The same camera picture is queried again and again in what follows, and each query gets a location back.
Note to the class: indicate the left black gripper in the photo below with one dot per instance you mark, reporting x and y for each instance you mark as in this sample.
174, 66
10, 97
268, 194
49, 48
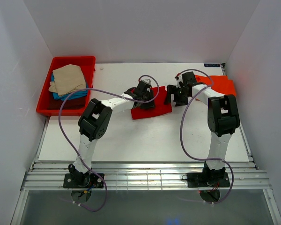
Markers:
151, 104

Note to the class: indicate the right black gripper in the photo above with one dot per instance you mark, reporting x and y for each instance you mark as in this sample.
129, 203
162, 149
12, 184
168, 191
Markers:
172, 89

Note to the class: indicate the red t shirt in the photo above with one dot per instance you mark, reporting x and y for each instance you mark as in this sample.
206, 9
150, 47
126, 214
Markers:
152, 109

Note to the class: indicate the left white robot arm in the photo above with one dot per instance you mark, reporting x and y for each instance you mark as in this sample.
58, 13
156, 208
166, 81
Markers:
93, 125

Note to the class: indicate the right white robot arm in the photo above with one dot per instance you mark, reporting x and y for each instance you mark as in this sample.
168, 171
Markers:
222, 120

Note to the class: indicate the blue table label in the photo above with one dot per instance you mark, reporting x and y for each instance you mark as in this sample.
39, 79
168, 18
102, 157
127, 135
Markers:
212, 65

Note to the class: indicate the folded orange t shirt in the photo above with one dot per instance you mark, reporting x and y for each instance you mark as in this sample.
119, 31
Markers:
221, 84

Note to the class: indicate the dark maroon folded t shirt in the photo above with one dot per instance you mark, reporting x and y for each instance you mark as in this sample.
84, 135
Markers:
70, 104

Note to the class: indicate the beige folded t shirt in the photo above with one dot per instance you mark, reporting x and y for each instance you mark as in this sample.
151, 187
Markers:
67, 79

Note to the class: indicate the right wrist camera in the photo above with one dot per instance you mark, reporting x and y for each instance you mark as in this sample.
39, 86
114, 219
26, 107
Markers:
185, 79

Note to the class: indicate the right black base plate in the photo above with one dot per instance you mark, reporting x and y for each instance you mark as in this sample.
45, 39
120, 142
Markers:
196, 180

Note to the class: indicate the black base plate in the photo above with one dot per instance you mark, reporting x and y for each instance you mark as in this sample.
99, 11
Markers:
90, 180
196, 180

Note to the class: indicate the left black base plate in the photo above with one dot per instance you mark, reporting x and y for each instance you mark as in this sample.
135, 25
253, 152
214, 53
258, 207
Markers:
90, 180

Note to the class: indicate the aluminium rail frame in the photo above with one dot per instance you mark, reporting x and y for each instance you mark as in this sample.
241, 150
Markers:
149, 170

